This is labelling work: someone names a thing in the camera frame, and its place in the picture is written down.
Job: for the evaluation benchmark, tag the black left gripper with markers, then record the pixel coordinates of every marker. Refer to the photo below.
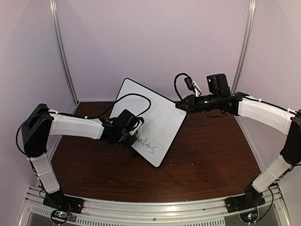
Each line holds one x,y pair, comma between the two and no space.
128,143

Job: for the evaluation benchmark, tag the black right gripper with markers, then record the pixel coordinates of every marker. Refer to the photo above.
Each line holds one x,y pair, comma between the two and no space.
191,104

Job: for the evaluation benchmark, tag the white whiteboard with writing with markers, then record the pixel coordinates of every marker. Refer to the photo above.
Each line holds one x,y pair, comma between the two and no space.
162,120

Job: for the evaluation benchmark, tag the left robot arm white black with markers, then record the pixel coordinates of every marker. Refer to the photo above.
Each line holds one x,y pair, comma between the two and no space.
44,122

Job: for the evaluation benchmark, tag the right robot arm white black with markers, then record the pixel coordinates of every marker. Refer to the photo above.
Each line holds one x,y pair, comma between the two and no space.
273,132

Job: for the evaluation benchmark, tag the black whiteboard stand foot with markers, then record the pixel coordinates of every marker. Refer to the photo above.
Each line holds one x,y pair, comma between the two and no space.
136,154

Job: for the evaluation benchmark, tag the left circuit board with leds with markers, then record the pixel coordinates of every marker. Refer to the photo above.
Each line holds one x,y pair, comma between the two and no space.
59,217

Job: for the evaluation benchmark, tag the circuit board with leds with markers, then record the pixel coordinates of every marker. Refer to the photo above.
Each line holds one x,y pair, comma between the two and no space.
59,217
249,216

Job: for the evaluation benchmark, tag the right circuit board with leds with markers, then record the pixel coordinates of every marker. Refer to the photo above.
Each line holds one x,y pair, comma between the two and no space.
249,216

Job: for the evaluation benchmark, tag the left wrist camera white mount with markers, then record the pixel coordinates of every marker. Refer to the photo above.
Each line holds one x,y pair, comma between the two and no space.
137,126

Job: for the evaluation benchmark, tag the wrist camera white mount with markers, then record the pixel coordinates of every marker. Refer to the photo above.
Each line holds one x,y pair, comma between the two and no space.
193,86
137,126

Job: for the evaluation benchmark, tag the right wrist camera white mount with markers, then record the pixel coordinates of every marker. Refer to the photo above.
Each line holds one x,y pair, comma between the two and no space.
193,86

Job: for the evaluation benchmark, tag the aluminium front frame rail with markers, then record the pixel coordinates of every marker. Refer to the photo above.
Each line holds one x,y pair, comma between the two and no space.
210,161

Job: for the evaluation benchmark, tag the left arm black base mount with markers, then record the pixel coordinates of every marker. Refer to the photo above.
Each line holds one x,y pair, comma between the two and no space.
58,200

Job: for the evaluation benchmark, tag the right aluminium corner post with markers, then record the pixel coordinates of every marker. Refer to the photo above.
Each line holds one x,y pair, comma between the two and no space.
245,44

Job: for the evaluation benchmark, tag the aluminium corner post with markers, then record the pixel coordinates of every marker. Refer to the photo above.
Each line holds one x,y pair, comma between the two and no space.
245,44
61,50

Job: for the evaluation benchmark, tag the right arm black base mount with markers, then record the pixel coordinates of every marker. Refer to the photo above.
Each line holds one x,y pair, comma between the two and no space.
244,202

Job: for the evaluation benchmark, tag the left aluminium corner post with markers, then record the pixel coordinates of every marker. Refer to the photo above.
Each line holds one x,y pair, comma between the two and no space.
61,50

